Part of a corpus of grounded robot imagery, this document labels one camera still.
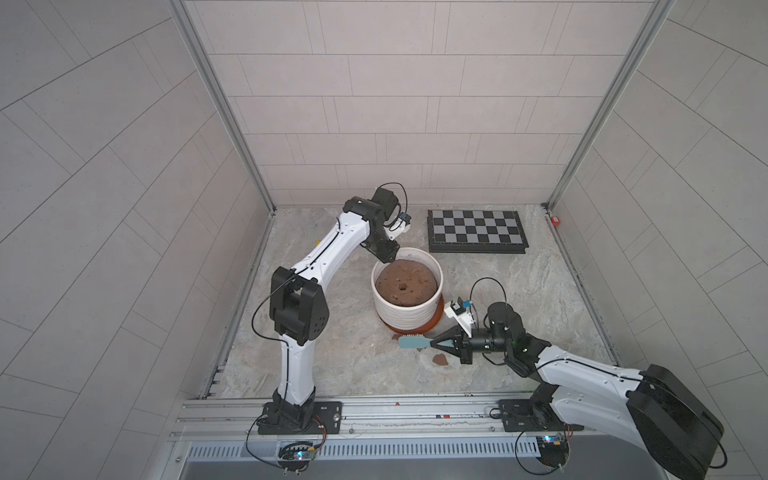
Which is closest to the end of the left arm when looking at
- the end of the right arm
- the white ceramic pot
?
the white ceramic pot

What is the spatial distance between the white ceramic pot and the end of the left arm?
48 millimetres

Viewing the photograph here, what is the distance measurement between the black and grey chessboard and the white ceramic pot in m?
0.19

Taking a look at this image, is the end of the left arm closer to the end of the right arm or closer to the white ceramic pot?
the white ceramic pot

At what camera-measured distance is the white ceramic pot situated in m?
0.78

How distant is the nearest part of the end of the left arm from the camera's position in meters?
0.62

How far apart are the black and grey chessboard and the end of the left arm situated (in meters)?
0.29

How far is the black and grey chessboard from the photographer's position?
3.41ft
